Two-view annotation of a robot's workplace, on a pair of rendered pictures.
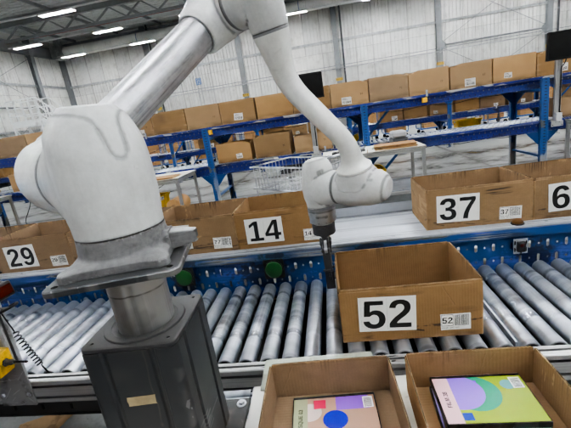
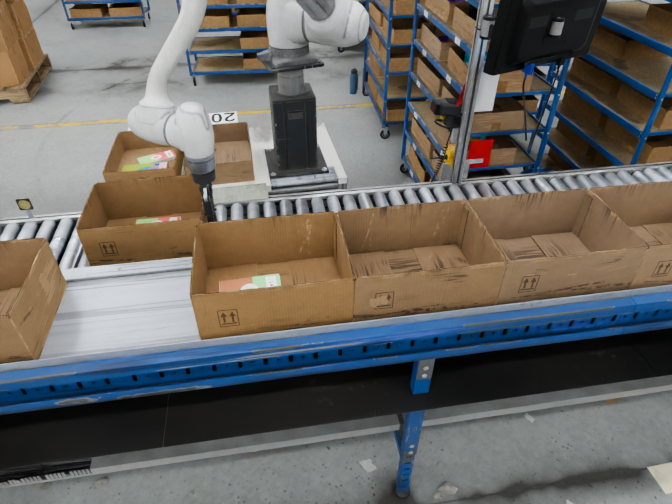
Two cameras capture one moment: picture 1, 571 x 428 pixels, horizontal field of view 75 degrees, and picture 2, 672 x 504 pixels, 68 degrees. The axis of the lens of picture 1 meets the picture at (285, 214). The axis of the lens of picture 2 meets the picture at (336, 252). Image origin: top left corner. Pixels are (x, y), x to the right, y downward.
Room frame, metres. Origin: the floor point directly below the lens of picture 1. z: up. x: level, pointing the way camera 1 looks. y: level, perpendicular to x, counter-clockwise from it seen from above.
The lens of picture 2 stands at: (2.63, -0.14, 1.86)
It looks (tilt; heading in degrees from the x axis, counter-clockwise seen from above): 39 degrees down; 162
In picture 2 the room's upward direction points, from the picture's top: straight up
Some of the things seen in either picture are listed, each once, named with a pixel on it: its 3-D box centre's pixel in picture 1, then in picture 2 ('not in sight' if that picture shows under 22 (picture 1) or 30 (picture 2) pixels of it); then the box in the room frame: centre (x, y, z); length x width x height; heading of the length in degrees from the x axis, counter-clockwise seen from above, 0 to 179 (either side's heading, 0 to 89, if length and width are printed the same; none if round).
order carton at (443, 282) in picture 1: (399, 288); (150, 219); (1.06, -0.32, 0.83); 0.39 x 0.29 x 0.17; 82
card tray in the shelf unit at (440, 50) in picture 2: not in sight; (455, 40); (-0.04, 1.44, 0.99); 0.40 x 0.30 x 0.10; 169
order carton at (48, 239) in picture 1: (54, 243); (666, 232); (1.80, 1.16, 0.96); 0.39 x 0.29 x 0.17; 81
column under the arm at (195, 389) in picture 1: (166, 387); (293, 127); (0.66, 0.30, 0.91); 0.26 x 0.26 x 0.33; 84
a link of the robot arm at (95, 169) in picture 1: (100, 167); (289, 13); (0.66, 0.31, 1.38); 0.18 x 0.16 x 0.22; 48
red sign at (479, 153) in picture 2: not in sight; (472, 154); (1.01, 0.98, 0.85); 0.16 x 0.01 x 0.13; 81
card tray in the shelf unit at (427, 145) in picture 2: not in sight; (442, 134); (-0.05, 1.45, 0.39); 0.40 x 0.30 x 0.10; 172
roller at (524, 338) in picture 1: (493, 303); (69, 261); (1.06, -0.63, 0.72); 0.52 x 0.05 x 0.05; 171
